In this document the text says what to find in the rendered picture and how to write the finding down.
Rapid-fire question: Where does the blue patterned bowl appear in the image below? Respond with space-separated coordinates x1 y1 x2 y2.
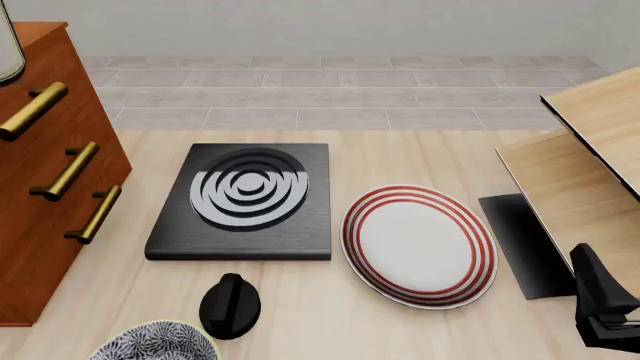
87 318 222 360

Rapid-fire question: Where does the pale glass bottle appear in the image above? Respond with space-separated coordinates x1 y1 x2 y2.
0 0 27 84

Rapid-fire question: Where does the pale wooden rack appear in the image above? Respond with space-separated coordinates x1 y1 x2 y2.
477 66 640 301

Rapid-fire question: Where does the white plate with red rings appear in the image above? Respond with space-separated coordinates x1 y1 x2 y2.
339 183 500 312

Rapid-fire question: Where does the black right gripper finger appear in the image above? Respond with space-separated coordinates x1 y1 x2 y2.
569 242 635 328

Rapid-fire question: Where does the flat black stove plate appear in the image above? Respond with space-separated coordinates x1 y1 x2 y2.
144 142 333 263

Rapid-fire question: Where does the brass drawer handle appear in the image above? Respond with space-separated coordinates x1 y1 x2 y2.
0 81 69 143
28 141 100 203
63 184 123 246

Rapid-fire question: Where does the round black stove knob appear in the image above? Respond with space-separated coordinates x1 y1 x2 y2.
198 272 263 342

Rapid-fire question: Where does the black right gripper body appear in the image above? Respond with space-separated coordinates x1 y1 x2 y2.
574 312 640 350

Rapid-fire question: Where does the wooden cabinet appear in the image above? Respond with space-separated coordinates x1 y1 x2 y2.
0 21 134 328

